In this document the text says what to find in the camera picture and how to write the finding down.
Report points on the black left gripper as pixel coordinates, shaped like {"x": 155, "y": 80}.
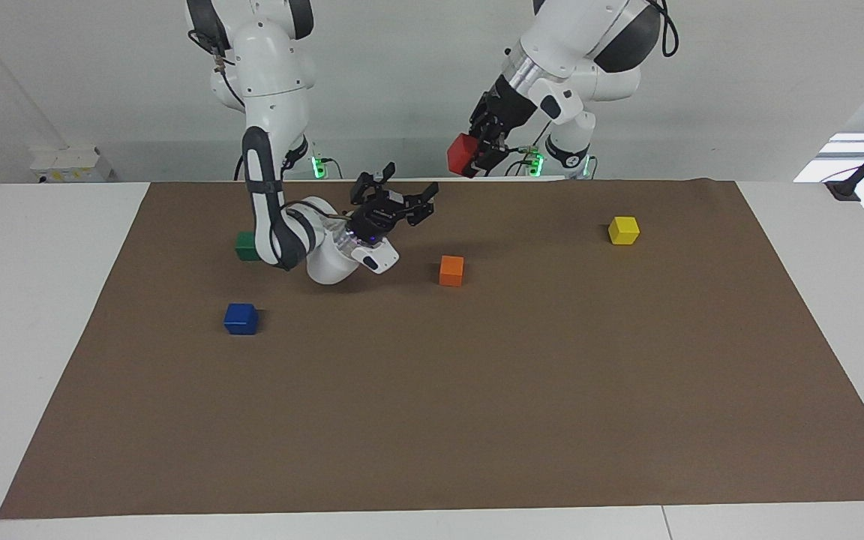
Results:
{"x": 507, "y": 109}

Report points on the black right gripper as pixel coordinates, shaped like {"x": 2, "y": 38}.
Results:
{"x": 376, "y": 219}

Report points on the red wooden block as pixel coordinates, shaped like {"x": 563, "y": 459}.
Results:
{"x": 464, "y": 154}

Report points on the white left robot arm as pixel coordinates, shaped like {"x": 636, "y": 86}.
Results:
{"x": 582, "y": 37}

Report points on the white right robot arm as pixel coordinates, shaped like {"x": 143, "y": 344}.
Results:
{"x": 274, "y": 97}

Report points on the orange wooden block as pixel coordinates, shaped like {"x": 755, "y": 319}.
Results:
{"x": 451, "y": 271}

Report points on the green wooden block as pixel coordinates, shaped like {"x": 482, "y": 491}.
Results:
{"x": 244, "y": 246}

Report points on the yellow wooden block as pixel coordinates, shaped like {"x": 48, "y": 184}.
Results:
{"x": 623, "y": 230}

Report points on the blue wooden block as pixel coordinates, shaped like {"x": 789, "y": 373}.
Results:
{"x": 241, "y": 319}

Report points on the brown paper table mat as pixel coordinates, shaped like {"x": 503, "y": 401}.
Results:
{"x": 432, "y": 405}

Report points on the white wall socket box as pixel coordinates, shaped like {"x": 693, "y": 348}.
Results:
{"x": 68, "y": 163}

